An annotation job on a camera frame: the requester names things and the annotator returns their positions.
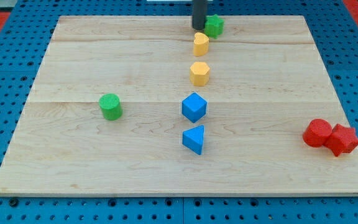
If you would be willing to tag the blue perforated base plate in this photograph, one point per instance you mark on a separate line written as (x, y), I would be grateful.
(23, 42)

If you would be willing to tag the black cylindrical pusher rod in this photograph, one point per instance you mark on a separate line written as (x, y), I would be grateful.
(199, 12)

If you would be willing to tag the red star block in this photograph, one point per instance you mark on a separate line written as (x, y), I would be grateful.
(342, 140)

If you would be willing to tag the blue triangle block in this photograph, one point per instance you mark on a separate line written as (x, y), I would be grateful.
(193, 139)

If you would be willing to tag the red cylinder block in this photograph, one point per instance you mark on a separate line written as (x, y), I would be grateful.
(317, 132)

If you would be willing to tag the green star block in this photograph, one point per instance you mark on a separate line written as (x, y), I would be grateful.
(213, 27)

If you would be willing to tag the light wooden board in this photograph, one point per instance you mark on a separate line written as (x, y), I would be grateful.
(267, 82)

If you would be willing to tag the yellow hexagon block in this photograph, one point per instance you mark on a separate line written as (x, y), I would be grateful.
(199, 73)

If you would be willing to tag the blue cube block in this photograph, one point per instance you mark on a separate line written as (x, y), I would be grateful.
(193, 107)

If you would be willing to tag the yellow heart block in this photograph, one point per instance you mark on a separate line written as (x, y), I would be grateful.
(200, 44)

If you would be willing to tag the green cylinder block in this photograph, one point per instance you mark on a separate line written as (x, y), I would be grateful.
(110, 106)

